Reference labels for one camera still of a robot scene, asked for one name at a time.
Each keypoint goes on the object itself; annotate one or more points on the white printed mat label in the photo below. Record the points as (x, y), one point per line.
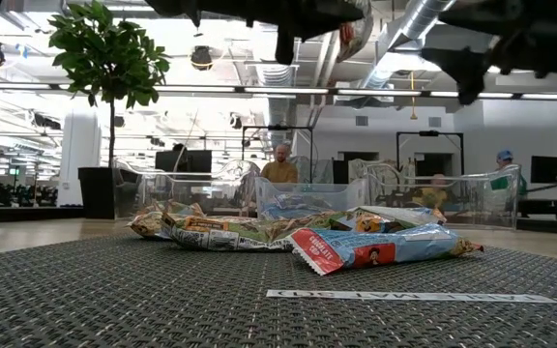
(404, 296)

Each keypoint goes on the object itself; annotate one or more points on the black round ceiling pendant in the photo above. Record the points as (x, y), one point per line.
(201, 58)

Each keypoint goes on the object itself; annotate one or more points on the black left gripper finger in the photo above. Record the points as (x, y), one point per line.
(284, 48)
(312, 17)

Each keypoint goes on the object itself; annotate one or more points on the black metal frame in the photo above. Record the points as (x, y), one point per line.
(430, 133)

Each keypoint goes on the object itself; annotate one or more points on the grey woven table mat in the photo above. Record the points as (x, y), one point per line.
(162, 309)

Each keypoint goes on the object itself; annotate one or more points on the white round column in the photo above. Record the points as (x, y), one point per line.
(79, 159)

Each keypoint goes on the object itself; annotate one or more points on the person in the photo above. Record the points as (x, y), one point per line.
(179, 147)
(430, 195)
(505, 162)
(279, 171)

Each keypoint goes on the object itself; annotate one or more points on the black square planter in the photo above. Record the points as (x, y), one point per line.
(96, 193)

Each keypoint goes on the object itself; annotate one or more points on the linear ceiling light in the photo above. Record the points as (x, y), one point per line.
(283, 90)

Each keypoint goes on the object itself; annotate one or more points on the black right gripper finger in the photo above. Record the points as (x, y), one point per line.
(467, 67)

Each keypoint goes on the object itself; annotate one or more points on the large clear plastic bin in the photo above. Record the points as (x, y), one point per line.
(186, 186)
(462, 193)

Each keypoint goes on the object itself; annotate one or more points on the black monitor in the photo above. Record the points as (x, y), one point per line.
(186, 162)
(547, 169)

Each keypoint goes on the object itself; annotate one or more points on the green leafy indoor tree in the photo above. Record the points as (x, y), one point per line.
(109, 53)

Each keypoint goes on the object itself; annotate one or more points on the blue oatmeal raisin granola bar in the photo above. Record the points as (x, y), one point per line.
(302, 200)
(278, 211)

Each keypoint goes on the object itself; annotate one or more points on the orange Chewy granola bar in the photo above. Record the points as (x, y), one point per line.
(145, 224)
(404, 215)
(182, 209)
(240, 237)

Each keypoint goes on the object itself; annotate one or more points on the small clear plastic bin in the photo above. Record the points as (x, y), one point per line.
(346, 193)

